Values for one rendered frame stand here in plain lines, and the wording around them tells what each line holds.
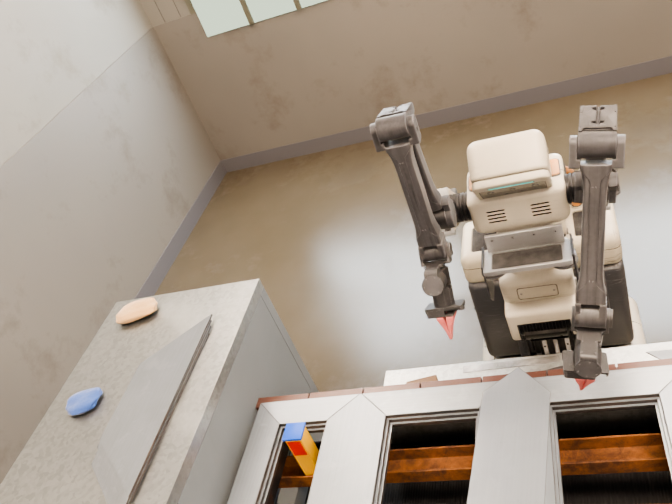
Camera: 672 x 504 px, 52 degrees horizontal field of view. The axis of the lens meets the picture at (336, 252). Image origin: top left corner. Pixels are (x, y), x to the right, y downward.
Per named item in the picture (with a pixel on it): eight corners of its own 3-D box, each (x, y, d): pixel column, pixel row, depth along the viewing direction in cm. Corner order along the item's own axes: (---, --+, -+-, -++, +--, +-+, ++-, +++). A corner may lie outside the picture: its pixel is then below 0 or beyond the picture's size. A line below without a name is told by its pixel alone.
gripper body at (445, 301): (462, 312, 182) (457, 285, 181) (425, 316, 186) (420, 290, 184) (465, 305, 188) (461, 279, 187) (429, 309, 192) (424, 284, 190)
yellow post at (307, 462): (324, 480, 203) (301, 440, 193) (309, 481, 205) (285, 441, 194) (327, 466, 207) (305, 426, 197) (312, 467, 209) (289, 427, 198)
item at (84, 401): (106, 387, 214) (101, 381, 212) (100, 411, 205) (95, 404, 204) (72, 399, 215) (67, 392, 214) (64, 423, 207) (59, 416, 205)
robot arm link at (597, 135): (625, 90, 141) (574, 93, 144) (624, 150, 137) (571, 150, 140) (615, 181, 181) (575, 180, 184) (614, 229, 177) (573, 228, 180)
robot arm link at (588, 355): (613, 305, 152) (571, 302, 155) (613, 342, 143) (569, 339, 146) (610, 342, 159) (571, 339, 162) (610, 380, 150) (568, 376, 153)
